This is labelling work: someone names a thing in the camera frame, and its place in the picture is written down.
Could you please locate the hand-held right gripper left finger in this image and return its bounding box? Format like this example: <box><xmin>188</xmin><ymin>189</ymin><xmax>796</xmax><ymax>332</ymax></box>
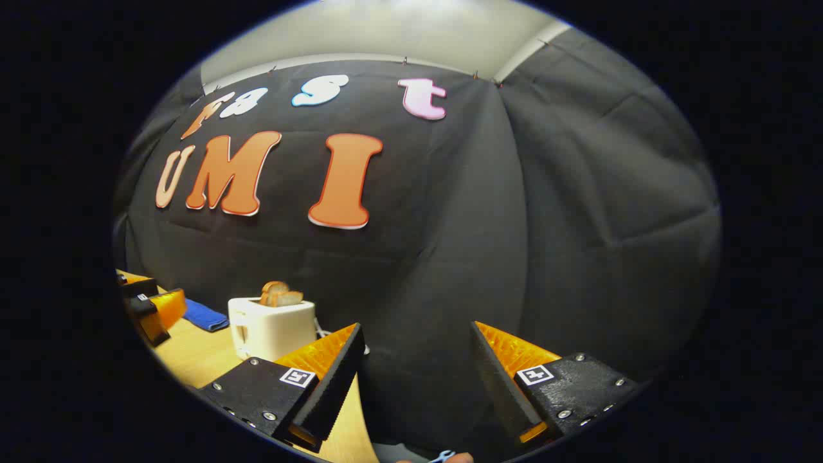
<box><xmin>196</xmin><ymin>323</ymin><xmax>366</xmax><ymax>452</ymax></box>

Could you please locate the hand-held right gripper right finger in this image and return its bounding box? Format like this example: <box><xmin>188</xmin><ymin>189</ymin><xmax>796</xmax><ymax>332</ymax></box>
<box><xmin>469</xmin><ymin>320</ymin><xmax>640</xmax><ymax>449</ymax></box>

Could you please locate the blue towel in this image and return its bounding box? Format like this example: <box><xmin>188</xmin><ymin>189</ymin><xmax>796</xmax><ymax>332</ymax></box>
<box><xmin>183</xmin><ymin>299</ymin><xmax>230</xmax><ymax>332</ymax></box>

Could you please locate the white toaster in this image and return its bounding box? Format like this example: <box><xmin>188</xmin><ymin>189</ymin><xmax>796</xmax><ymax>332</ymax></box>
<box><xmin>228</xmin><ymin>296</ymin><xmax>317</xmax><ymax>361</ymax></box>

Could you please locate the black backdrop cloth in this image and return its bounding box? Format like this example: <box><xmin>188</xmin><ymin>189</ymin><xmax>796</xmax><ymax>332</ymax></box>
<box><xmin>113</xmin><ymin>29</ymin><xmax>721</xmax><ymax>451</ymax></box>

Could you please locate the white toaster cable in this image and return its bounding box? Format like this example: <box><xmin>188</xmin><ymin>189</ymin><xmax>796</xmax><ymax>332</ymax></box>
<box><xmin>314</xmin><ymin>318</ymin><xmax>371</xmax><ymax>356</ymax></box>

